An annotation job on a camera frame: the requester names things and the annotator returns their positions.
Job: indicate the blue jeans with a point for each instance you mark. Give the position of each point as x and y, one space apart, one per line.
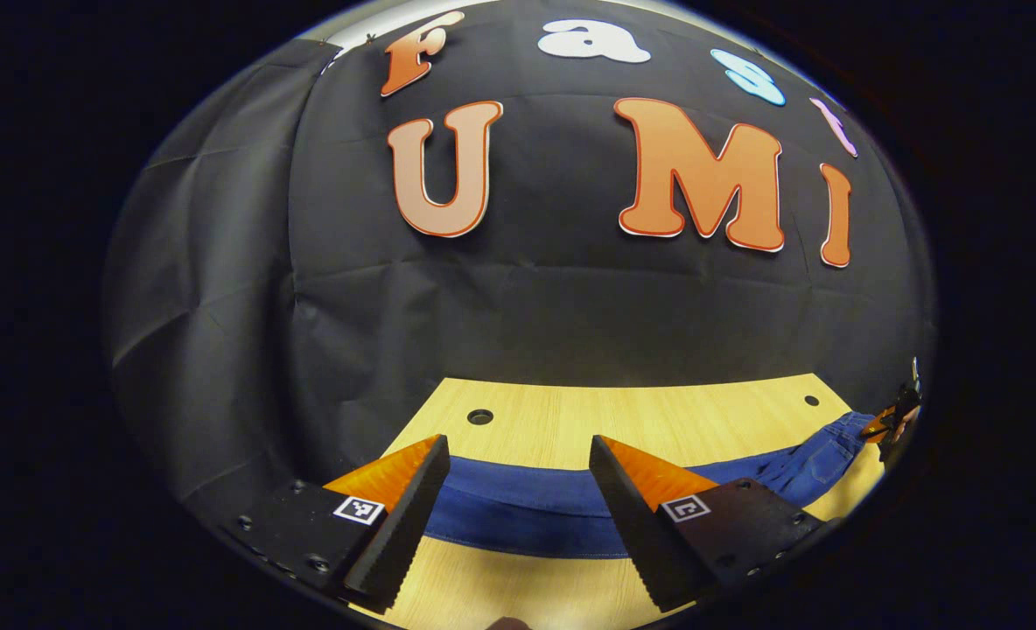
527 516

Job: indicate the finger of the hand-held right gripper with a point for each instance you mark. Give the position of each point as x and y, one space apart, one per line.
878 427

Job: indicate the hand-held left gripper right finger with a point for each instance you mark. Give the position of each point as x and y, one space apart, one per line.
636 534

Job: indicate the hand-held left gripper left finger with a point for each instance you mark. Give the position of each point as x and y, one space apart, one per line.
400 542

